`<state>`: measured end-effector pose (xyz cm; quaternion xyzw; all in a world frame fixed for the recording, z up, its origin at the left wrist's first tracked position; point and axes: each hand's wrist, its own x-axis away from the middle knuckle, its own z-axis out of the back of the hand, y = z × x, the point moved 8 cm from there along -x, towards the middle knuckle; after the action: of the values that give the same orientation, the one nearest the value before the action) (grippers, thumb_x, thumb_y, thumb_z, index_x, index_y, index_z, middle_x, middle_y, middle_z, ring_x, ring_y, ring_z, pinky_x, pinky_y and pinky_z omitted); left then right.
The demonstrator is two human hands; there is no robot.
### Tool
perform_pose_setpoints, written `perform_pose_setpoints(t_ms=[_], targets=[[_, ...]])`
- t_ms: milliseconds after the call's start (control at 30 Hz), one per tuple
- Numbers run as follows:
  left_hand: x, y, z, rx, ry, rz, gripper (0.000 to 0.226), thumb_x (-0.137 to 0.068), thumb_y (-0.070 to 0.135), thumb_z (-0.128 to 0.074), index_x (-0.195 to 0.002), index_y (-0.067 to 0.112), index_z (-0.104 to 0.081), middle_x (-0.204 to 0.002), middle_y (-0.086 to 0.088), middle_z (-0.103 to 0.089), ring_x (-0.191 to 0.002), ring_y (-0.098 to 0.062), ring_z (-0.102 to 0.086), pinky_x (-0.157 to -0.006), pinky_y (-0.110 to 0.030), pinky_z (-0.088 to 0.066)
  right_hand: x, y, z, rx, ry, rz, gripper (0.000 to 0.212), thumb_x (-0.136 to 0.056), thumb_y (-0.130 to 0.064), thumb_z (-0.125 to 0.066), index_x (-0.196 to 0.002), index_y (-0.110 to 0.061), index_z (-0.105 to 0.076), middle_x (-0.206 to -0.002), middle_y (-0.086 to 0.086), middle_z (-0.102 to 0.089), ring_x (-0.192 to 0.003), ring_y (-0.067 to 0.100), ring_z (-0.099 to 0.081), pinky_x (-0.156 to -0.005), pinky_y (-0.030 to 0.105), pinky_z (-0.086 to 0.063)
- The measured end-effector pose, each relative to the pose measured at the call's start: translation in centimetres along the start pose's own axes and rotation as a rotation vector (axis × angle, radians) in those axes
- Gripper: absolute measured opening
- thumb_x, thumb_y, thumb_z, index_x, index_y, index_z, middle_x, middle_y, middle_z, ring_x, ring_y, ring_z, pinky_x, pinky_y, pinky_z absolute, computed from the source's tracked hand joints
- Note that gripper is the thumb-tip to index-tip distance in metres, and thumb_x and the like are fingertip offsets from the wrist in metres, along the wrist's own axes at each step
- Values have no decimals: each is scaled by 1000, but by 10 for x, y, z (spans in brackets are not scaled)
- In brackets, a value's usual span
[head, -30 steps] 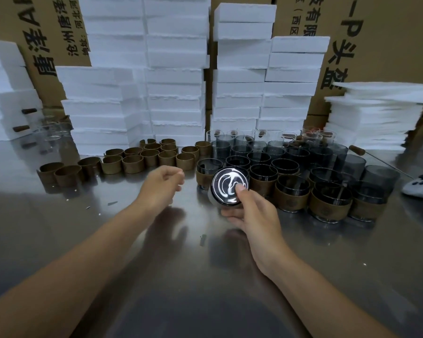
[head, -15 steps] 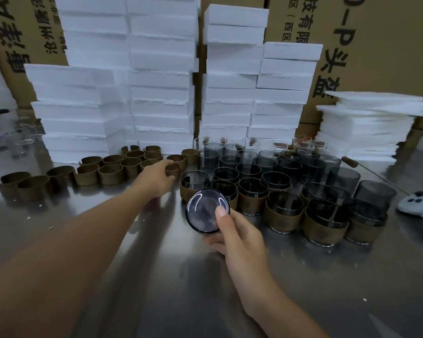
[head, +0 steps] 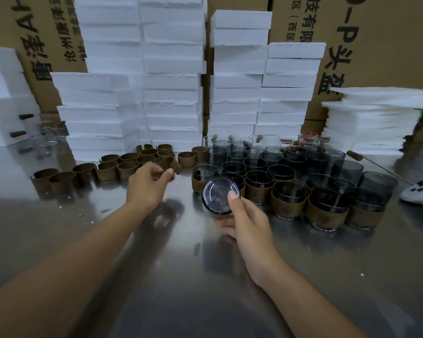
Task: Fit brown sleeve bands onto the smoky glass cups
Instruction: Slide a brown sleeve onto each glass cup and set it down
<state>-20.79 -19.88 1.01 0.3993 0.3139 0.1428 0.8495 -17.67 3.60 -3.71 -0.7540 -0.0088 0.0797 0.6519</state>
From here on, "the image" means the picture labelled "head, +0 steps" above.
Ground stack of white foam blocks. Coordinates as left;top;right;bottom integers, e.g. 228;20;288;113
0;45;41;147

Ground brown-handled metal rod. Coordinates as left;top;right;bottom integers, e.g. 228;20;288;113
346;150;413;184

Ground smoky transparent plastic cup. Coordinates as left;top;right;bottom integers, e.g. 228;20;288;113
305;174;341;192
267;164;297;183
270;182;308;221
221;161;247;177
345;188;387;230
305;188;350;231
201;176;241;216
191;164;219;194
220;172;246;198
245;170;274;206

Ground tall stack white foam blocks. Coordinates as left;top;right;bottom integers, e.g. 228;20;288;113
51;0;207;161

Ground bunch of clear plastic cups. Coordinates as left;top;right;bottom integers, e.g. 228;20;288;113
31;123;70;152

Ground stack of thin foam sheets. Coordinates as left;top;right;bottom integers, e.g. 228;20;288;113
321;87;423;156

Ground person's left hand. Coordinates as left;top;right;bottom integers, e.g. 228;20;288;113
126;161;175;214

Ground person's right hand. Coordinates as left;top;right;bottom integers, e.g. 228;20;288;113
215;191;284;289

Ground group of brown sleeve rings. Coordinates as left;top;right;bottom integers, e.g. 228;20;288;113
31;144;209;194

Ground person's right forearm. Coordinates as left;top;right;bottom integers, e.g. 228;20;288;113
260;263;371;338

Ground stepped stack white foam blocks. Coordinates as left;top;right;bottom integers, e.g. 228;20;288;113
208;10;327;138

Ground cluster of transparent plastic cups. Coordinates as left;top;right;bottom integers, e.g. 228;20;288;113
203;133;399;205

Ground large printed cardboard box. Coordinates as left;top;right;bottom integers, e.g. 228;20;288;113
269;0;423;121

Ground person's left forearm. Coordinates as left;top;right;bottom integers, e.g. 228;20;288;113
0;202;149;338

